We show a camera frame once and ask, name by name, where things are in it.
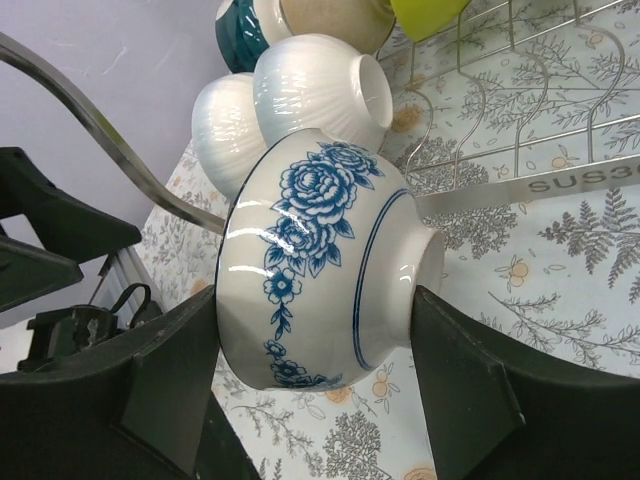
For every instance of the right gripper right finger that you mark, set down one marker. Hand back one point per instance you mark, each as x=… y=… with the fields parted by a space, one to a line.
x=496 y=408

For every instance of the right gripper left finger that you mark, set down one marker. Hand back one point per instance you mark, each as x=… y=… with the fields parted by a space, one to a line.
x=132 y=407

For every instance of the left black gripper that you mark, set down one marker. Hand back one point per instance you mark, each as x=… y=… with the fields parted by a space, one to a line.
x=34 y=280

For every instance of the blue floral white bowl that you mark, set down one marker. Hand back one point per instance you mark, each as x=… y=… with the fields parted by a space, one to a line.
x=322 y=253

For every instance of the steel two-tier dish rack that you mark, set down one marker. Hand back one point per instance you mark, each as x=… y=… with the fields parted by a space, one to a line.
x=519 y=88

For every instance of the white ribbed bowl front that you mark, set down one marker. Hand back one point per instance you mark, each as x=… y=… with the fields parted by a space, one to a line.
x=225 y=132

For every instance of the white ribbed bowl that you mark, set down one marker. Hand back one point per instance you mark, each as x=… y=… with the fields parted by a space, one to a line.
x=318 y=81
x=225 y=132

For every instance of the teal blue bowl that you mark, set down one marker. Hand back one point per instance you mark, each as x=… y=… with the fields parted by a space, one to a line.
x=239 y=35

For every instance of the floral table mat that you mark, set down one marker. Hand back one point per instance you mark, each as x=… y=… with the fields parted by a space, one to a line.
x=560 y=275

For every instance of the beige floral bowl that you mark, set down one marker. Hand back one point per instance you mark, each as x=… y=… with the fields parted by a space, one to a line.
x=363 y=24

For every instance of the lime green bowl left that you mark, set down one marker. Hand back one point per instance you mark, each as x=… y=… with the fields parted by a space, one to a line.
x=420 y=19

